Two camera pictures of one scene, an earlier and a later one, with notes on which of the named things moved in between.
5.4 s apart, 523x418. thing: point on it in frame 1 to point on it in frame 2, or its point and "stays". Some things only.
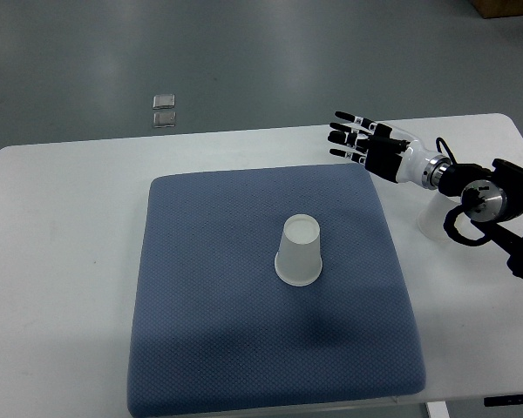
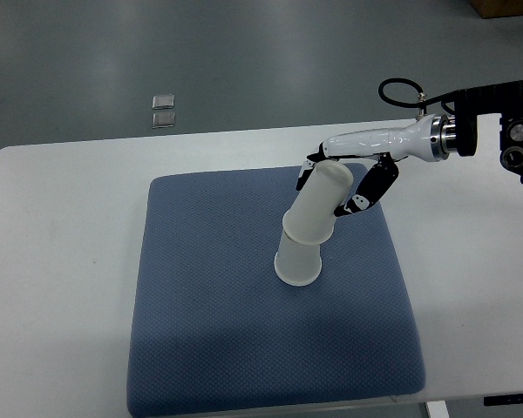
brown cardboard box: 494,9 stays
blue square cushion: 214,332 stays
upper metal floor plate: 164,101 stays
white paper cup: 431,216 to 310,218
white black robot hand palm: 406,166 to 410,141
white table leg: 438,409 stays
